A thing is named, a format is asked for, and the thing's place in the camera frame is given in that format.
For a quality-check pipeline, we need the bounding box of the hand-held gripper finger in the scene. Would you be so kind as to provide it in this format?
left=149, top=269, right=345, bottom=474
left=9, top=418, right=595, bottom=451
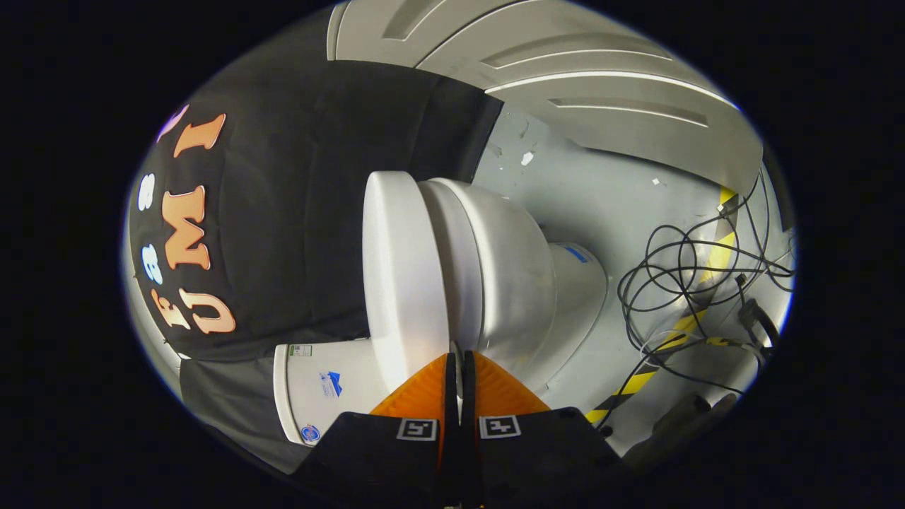
left=293, top=352, right=460, bottom=509
left=460, top=350, right=630, bottom=509

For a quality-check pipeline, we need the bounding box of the white toilet lid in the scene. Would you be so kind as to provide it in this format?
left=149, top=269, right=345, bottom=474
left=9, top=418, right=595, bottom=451
left=363, top=171, right=453, bottom=397

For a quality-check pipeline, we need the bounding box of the white toilet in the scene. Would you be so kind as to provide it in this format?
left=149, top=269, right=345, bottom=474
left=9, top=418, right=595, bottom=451
left=274, top=177, right=609, bottom=446

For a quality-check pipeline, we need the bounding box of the white toilet seat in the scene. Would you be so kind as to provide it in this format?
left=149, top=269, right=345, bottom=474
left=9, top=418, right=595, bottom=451
left=417, top=178, right=490, bottom=354

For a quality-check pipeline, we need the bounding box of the black backdrop cloth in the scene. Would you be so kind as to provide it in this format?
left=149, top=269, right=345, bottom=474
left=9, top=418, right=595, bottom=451
left=127, top=21, right=504, bottom=474

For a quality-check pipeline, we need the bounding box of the yellow black floor tape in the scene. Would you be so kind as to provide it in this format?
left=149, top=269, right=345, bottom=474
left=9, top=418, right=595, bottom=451
left=585, top=185, right=740, bottom=425

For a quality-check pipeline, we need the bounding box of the black cable tangle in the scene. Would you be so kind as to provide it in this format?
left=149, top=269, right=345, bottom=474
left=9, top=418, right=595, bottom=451
left=594, top=170, right=796, bottom=432

